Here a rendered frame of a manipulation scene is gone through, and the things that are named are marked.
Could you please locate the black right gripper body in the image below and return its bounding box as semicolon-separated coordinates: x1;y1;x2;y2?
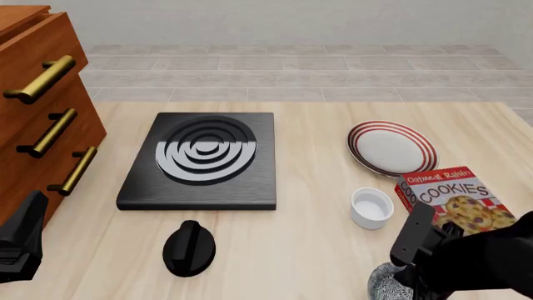
393;262;449;300

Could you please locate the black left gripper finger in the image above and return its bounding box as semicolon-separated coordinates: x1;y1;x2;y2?
0;190;49;244

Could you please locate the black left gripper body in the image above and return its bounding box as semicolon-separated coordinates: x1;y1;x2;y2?
0;240;44;284

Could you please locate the white ramekin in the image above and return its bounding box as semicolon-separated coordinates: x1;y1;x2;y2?
350;187;395;231

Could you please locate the flat black stove plate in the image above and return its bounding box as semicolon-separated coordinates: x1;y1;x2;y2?
116;112;278;212

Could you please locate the white plate with red rings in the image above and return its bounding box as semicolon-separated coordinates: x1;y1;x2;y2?
346;120;440;180

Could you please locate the red cookie box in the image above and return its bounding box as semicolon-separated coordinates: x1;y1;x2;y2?
394;165;519;238

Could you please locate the round black stove knob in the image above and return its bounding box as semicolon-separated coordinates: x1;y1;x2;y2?
162;219;217;278

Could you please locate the large wooden drawer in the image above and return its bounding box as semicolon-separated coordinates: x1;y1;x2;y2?
0;12;90;106

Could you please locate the wooden cabinet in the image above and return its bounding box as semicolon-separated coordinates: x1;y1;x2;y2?
0;4;108;231

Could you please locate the long brass drawer handle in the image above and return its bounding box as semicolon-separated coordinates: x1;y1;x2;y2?
2;55;77;105

